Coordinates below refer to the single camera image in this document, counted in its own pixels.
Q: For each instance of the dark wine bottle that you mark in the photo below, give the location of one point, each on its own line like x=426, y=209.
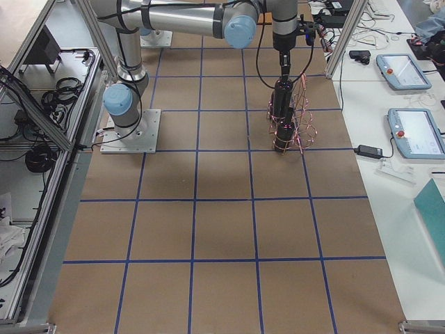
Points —
x=281, y=112
x=285, y=129

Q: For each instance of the wooden tray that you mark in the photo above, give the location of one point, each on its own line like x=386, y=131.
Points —
x=265, y=18

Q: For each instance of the black power brick top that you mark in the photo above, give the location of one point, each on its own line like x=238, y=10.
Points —
x=335, y=22

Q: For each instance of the black handheld device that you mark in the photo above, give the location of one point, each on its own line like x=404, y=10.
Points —
x=361, y=56

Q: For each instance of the upper teach pendant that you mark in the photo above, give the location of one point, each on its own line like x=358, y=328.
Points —
x=402, y=72

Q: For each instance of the teach pendant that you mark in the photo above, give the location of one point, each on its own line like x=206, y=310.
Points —
x=415, y=133
x=402, y=72

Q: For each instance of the black power adapter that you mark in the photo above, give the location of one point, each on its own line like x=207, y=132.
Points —
x=368, y=151

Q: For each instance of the clear acrylic stand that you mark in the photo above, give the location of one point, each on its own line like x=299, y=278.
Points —
x=401, y=173

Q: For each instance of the lower teach pendant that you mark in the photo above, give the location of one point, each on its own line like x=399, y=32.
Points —
x=415, y=133

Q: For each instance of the copper wire bottle basket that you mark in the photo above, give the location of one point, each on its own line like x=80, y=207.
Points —
x=305, y=133

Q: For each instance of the aluminium frame post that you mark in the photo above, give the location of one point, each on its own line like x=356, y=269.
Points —
x=349, y=27

